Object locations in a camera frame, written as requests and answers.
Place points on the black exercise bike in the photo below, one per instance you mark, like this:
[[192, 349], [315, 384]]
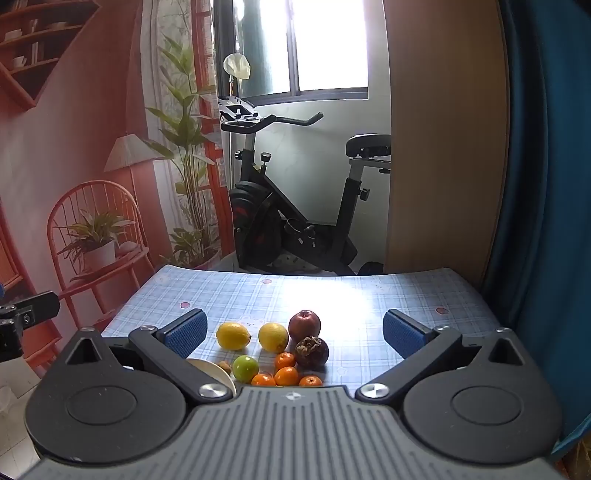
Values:
[[267, 224]]

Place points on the small orange mandarin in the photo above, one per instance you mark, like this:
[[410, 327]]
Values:
[[283, 360], [311, 381], [263, 379], [287, 376]]

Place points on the printed room backdrop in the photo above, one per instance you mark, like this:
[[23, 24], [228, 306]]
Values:
[[111, 158]]

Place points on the dark blue curtain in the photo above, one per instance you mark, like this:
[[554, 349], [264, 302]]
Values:
[[538, 278]]

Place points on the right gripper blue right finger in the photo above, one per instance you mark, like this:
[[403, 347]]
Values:
[[425, 352]]

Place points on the window with dark frame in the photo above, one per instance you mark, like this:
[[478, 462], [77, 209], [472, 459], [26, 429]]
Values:
[[273, 52]]

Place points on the yellow lemon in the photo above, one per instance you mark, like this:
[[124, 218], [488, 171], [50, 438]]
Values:
[[232, 336], [273, 338]]

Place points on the blue plaid tablecloth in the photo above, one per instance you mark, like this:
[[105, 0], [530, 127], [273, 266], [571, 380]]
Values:
[[351, 309]]

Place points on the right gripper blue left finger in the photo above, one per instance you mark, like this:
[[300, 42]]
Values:
[[164, 352]]

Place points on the beige round plate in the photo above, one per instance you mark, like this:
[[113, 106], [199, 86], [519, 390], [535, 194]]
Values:
[[215, 372]]

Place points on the green apple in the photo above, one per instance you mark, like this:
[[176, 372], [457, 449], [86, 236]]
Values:
[[245, 368]]

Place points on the brown wooden wardrobe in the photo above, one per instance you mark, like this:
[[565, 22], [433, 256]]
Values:
[[450, 127]]

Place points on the dark purple mangosteen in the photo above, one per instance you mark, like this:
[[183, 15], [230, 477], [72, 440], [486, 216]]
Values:
[[311, 352]]

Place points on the red apple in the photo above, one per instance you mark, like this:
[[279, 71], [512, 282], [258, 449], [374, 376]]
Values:
[[304, 324]]

